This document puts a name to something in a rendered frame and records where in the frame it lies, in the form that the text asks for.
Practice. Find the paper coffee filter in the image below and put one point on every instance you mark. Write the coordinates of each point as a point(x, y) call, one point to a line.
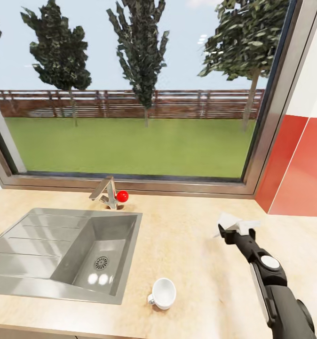
point(227, 221)

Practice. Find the drop in sink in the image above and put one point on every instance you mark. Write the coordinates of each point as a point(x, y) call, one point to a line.
point(55, 253)

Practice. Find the coffee cup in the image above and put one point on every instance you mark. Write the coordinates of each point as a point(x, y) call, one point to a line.
point(163, 294)

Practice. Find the fixed window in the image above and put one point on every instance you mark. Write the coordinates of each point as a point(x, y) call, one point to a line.
point(171, 97)

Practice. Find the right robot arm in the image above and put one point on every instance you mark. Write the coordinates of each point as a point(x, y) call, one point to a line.
point(288, 317)

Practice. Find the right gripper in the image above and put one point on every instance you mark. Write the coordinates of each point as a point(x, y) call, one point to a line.
point(232, 237)

